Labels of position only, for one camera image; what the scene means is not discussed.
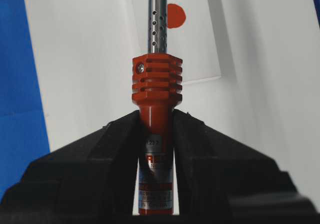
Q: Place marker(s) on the red handled soldering iron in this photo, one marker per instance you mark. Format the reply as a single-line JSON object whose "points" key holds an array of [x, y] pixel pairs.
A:
{"points": [[156, 87]]}

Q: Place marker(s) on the large white foam board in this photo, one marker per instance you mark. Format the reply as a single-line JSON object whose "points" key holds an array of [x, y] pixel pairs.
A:
{"points": [[267, 94]]}

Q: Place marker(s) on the blue table cloth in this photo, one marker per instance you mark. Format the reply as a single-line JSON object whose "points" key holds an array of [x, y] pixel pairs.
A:
{"points": [[23, 133]]}

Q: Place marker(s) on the right red dot mark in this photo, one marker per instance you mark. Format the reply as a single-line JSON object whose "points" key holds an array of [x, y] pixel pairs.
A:
{"points": [[176, 15]]}

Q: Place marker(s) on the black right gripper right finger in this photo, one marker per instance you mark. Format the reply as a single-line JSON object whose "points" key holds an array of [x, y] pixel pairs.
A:
{"points": [[222, 181]]}

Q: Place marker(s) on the small white raised plate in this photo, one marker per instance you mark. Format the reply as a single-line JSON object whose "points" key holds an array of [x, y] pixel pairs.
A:
{"points": [[194, 42]]}

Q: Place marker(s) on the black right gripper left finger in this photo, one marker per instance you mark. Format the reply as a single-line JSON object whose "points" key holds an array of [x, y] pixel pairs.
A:
{"points": [[90, 181]]}

